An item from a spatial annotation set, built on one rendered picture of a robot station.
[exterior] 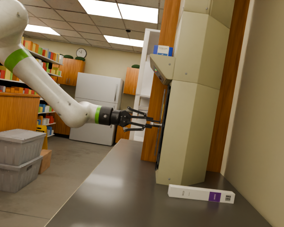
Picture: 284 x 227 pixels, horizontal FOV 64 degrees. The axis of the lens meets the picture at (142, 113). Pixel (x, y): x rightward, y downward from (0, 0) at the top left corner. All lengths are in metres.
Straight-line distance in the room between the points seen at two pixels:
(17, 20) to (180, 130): 0.77
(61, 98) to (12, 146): 2.09
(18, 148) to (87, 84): 3.49
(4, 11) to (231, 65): 1.15
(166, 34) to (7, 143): 2.28
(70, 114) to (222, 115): 0.89
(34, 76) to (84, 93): 5.13
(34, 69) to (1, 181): 2.32
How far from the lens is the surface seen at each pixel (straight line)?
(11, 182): 3.17
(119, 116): 1.10
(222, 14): 1.21
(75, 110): 1.00
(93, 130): 6.13
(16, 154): 3.07
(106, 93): 6.02
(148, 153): 1.42
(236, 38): 1.52
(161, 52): 1.11
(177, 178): 1.07
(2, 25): 0.97
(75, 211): 0.77
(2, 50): 1.12
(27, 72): 1.07
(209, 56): 1.11
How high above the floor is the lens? 1.30
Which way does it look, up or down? 3 degrees down
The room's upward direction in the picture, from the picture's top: 9 degrees clockwise
